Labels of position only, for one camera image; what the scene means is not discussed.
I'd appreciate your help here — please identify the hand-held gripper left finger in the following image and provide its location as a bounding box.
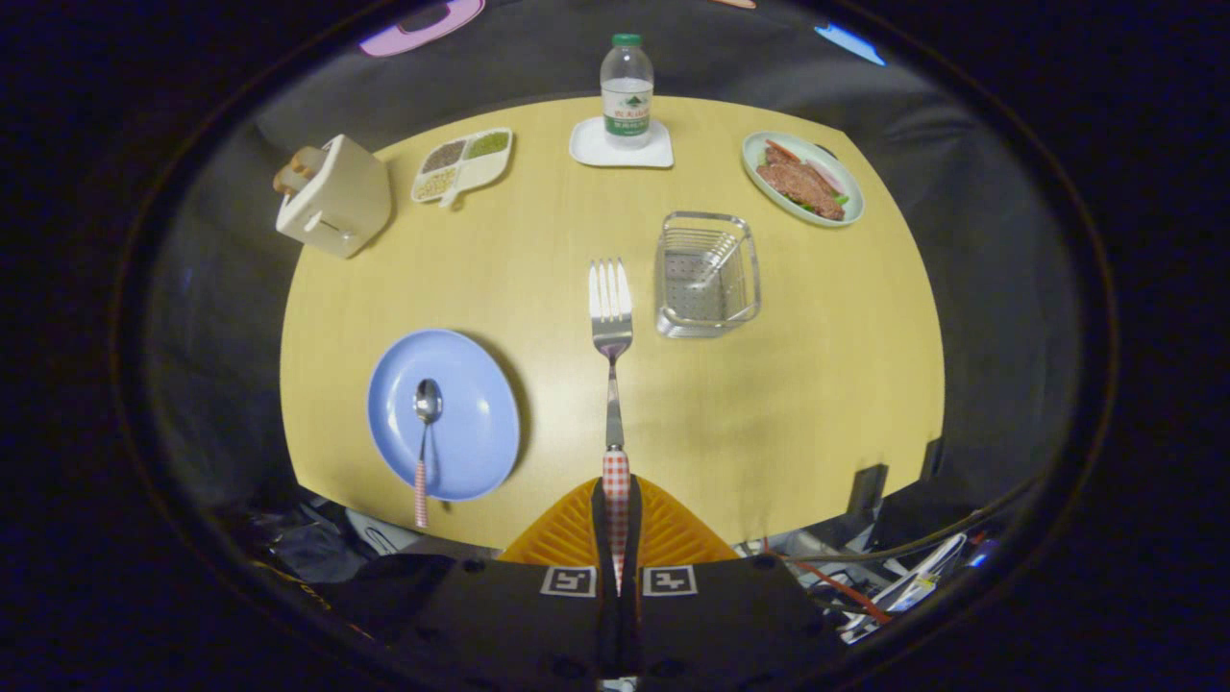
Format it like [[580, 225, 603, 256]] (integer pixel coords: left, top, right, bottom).
[[336, 478, 616, 688]]

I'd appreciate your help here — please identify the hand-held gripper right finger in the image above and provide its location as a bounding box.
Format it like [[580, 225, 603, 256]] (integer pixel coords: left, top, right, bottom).
[[620, 476, 847, 685]]

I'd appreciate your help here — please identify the spoon with red checked handle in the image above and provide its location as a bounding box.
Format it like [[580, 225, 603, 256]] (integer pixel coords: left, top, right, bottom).
[[412, 379, 444, 530]]

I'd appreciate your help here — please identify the fork with red checked handle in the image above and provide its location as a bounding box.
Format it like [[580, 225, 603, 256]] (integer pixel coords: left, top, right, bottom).
[[588, 258, 634, 595]]

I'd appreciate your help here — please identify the blue round plate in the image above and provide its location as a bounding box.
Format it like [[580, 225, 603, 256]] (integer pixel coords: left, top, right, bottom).
[[367, 330, 521, 503]]

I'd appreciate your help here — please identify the dark bag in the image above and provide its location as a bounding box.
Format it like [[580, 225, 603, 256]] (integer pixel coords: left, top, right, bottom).
[[245, 495, 385, 582]]

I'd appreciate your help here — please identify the clear plastic basket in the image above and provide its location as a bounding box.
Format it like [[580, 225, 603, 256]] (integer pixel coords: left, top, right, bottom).
[[655, 211, 762, 339]]

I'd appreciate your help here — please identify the brown meat with vegetables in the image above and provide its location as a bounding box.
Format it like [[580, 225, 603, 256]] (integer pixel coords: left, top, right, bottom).
[[756, 141, 850, 221]]

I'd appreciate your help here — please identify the white toaster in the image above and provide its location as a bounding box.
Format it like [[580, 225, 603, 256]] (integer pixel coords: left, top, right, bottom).
[[276, 135, 393, 260]]

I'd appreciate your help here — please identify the white divided grain dish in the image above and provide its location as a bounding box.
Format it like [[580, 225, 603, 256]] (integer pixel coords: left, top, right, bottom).
[[411, 128, 514, 209]]

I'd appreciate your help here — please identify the pale green plate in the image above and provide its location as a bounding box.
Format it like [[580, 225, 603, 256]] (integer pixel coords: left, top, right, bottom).
[[741, 132, 865, 228]]

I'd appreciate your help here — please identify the white square coaster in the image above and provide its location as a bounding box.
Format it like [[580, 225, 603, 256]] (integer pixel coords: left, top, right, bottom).
[[569, 116, 675, 169]]

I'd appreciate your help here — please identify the clear plastic water bottle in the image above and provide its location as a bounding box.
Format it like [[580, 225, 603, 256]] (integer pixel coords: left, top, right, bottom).
[[601, 34, 655, 150]]

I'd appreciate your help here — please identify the red cable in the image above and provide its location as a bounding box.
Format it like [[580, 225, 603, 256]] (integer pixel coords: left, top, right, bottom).
[[788, 556, 893, 623]]

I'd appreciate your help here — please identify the white cable bundle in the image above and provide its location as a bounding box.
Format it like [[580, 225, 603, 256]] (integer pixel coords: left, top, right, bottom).
[[841, 533, 970, 643]]

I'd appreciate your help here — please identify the black cable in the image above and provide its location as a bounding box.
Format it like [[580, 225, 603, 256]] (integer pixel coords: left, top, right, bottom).
[[769, 500, 1020, 565]]

